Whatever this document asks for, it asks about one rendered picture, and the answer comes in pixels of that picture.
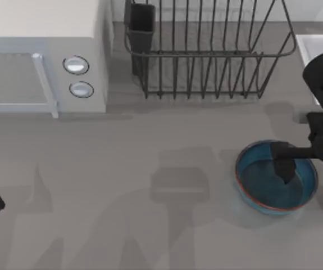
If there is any white sink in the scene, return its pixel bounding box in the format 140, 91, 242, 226
295, 34, 323, 181

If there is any pale microwave oven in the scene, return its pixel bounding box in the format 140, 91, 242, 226
0, 0, 108, 119

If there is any black cutlery holder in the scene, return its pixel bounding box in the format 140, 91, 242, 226
124, 0, 157, 77

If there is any pale microwave door handle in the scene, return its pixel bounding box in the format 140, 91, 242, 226
31, 52, 60, 119

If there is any microwave oven door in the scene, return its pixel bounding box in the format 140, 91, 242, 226
0, 52, 60, 119

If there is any small silver microwave knob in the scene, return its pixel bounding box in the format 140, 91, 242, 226
68, 80, 95, 100

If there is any large silver microwave knob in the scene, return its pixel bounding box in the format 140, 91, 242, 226
62, 55, 90, 76

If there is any blue bowl with red rim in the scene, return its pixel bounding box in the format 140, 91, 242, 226
235, 139, 320, 217

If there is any dark wire dish rack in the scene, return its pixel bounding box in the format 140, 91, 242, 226
123, 0, 297, 100

